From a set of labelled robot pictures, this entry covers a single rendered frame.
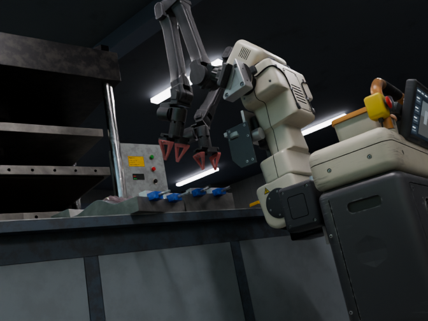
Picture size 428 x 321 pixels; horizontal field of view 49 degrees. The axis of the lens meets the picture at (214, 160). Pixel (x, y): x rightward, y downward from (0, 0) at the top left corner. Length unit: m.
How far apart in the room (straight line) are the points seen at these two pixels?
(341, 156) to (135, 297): 0.86
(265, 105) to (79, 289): 0.91
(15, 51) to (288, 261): 1.78
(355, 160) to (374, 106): 0.17
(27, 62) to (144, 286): 1.49
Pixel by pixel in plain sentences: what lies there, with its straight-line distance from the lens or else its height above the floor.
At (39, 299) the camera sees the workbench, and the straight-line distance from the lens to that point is 1.59.
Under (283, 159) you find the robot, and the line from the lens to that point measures 1.62.
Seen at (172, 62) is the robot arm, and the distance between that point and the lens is 1.86.
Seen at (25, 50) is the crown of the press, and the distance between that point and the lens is 2.77.
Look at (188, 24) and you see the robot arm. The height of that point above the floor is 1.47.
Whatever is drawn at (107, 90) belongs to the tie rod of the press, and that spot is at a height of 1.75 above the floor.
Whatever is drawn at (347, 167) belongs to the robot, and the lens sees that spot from 1.33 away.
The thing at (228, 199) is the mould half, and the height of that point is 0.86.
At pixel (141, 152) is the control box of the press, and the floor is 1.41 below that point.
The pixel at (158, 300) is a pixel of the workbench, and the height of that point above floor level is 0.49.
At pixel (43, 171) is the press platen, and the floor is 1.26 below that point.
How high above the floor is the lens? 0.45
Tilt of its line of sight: 16 degrees up
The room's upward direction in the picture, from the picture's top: 11 degrees counter-clockwise
